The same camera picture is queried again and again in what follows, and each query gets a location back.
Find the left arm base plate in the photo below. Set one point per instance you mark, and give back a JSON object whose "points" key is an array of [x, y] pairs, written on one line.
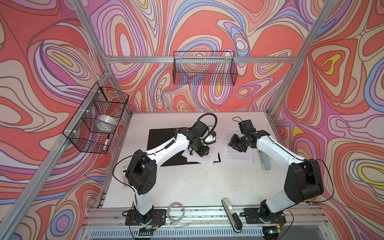
{"points": [[155, 217]]}

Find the printed paper sheets stack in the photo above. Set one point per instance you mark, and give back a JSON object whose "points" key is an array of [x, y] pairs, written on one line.
{"points": [[212, 157]]}

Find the rear black wire basket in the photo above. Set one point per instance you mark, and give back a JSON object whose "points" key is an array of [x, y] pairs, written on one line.
{"points": [[207, 68]]}

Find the grey blue hole punch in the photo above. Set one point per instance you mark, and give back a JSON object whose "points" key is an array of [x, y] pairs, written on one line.
{"points": [[265, 161]]}

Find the black wire basket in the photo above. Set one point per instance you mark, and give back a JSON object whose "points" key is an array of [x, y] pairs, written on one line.
{"points": [[84, 133], [207, 68]]}

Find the white and black stapler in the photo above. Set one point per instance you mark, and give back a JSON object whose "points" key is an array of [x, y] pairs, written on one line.
{"points": [[232, 215]]}

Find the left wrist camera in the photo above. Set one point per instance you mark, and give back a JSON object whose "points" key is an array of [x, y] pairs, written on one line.
{"points": [[210, 139]]}

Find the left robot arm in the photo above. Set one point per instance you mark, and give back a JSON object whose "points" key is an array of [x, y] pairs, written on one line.
{"points": [[142, 170]]}

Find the marker pen in basket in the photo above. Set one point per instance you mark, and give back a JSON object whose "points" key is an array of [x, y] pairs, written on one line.
{"points": [[106, 143]]}

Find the left black wire basket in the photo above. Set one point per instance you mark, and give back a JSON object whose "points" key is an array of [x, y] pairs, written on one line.
{"points": [[84, 133]]}

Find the pink white calculator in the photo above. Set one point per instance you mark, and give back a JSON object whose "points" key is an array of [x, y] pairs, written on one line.
{"points": [[124, 179]]}

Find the white and black file folder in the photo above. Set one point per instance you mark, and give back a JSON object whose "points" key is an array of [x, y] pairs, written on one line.
{"points": [[160, 136]]}

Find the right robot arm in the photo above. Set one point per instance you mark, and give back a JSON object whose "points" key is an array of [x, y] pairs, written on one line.
{"points": [[303, 177]]}

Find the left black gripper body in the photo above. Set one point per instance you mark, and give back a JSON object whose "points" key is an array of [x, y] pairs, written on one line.
{"points": [[200, 149]]}

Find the aluminium frame rail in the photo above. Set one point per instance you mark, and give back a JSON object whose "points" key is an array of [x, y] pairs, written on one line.
{"points": [[304, 222]]}

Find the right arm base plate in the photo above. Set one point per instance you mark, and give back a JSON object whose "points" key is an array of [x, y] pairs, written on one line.
{"points": [[252, 216]]}

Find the silver tape roll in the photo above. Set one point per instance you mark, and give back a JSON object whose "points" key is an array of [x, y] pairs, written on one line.
{"points": [[107, 121]]}

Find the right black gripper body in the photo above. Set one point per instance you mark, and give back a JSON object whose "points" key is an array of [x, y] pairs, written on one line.
{"points": [[239, 143]]}

